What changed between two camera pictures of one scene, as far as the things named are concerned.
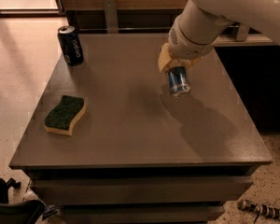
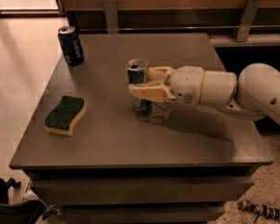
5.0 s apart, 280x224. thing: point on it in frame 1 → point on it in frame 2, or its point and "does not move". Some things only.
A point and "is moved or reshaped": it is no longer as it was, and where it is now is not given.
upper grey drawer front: x=143 y=189 does not move
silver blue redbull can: x=178 y=81 is moved or reshaped
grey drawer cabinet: x=140 y=155 does not move
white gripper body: x=187 y=48 → x=187 y=85
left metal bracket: x=110 y=15 does not move
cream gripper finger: x=191 y=62 → x=159 y=73
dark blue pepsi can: x=70 y=47 does not move
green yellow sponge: x=62 y=119 does not move
